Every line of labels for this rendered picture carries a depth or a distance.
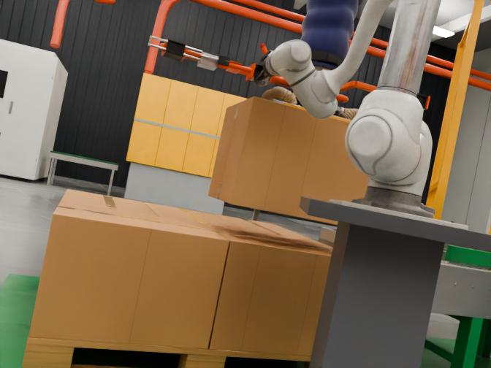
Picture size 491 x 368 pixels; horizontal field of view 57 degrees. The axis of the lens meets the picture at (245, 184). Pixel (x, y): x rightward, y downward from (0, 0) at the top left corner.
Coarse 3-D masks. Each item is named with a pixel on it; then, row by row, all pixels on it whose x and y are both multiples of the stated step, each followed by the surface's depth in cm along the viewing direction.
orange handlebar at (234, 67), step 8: (200, 56) 173; (232, 64) 177; (240, 64) 178; (232, 72) 183; (240, 72) 183; (248, 72) 180; (272, 80) 186; (280, 80) 183; (344, 88) 173; (360, 88) 168; (368, 88) 168; (344, 96) 192
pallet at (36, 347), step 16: (32, 352) 144; (48, 352) 145; (64, 352) 147; (160, 352) 157; (176, 352) 159; (192, 352) 161; (208, 352) 163; (224, 352) 165; (240, 352) 167; (256, 352) 169
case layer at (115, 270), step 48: (48, 240) 143; (96, 240) 148; (144, 240) 153; (192, 240) 158; (240, 240) 168; (288, 240) 200; (48, 288) 144; (96, 288) 149; (144, 288) 154; (192, 288) 159; (240, 288) 165; (288, 288) 172; (48, 336) 145; (96, 336) 150; (144, 336) 155; (192, 336) 161; (240, 336) 167; (288, 336) 173
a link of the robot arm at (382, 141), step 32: (416, 0) 110; (416, 32) 110; (384, 64) 114; (416, 64) 111; (384, 96) 109; (352, 128) 108; (384, 128) 104; (416, 128) 110; (352, 160) 112; (384, 160) 106; (416, 160) 116
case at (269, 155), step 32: (224, 128) 197; (256, 128) 164; (288, 128) 168; (320, 128) 172; (224, 160) 185; (256, 160) 165; (288, 160) 169; (320, 160) 172; (224, 192) 175; (256, 192) 166; (288, 192) 169; (320, 192) 173; (352, 192) 177
